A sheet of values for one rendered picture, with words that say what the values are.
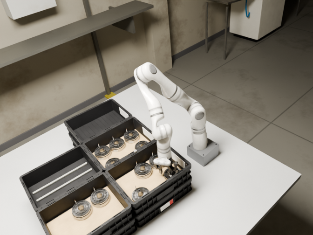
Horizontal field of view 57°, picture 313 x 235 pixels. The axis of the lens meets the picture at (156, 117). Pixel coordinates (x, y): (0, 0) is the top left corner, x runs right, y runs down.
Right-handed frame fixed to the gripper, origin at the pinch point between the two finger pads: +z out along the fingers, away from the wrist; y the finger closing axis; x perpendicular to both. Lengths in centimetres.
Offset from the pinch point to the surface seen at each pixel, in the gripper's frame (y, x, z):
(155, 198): 2.7, 17.4, 1.8
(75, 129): 75, -33, 4
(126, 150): 30.2, -17.0, 3.6
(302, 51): -133, -326, 84
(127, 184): 21.3, 9.6, 3.6
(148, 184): 9.0, 7.7, 3.5
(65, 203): 49, 30, -1
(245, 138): -52, -127, 86
